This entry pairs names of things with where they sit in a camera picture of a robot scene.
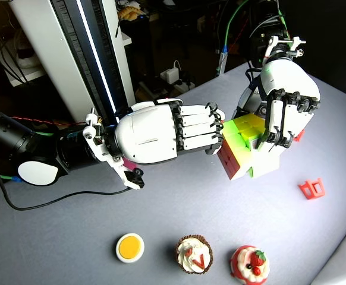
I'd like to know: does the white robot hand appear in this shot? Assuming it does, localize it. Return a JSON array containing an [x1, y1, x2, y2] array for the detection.
[[114, 99, 227, 166], [231, 58, 322, 149]]

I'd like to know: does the Rubik's cube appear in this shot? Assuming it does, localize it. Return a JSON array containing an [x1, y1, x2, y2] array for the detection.
[[216, 113, 281, 181]]

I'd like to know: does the magenta round disc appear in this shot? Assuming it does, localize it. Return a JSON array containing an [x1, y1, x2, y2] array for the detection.
[[122, 156, 138, 172]]

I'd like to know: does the black device red light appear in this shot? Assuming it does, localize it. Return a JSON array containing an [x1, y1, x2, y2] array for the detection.
[[137, 80, 174, 106]]

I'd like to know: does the white power strip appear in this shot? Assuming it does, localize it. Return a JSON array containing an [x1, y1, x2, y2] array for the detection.
[[172, 78, 196, 93]]

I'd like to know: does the white power adapter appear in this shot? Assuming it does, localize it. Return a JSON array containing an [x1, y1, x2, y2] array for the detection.
[[160, 60, 182, 84]]

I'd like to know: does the yellow white round button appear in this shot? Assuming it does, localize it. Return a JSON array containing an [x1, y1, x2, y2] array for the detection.
[[115, 233, 146, 264]]

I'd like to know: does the yellow bread-like toy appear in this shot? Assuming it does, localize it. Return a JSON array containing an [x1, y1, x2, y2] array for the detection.
[[118, 5, 146, 21]]

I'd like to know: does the white shelf board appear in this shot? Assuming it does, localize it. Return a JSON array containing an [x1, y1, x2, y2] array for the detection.
[[3, 65, 48, 87]]

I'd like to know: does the chocolate cupcake toy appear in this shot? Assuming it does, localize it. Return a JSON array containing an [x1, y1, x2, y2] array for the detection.
[[175, 234, 214, 276]]

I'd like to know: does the white black lift column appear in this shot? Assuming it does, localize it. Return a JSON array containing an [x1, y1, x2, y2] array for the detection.
[[8, 0, 137, 125]]

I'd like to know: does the grey table cloth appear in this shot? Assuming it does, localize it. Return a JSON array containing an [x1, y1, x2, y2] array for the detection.
[[0, 61, 346, 285]]

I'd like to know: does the white sneaker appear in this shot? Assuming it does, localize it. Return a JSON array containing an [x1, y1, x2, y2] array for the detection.
[[14, 29, 42, 69]]

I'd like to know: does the strawberry cake toy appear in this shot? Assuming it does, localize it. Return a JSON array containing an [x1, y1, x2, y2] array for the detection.
[[229, 245, 271, 285]]

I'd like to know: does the white backdrop sheet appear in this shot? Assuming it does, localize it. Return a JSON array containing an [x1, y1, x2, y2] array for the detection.
[[309, 224, 346, 285]]

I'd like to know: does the thin green cable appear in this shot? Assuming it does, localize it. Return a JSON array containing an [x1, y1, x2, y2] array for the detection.
[[276, 0, 291, 39]]

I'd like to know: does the blue white cable plug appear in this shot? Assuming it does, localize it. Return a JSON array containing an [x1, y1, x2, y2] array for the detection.
[[216, 44, 229, 77]]

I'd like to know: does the red black twisted cable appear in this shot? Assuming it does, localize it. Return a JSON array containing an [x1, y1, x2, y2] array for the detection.
[[11, 116, 86, 126]]

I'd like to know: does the black camera cable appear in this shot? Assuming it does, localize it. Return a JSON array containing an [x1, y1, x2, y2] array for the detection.
[[0, 153, 132, 211]]

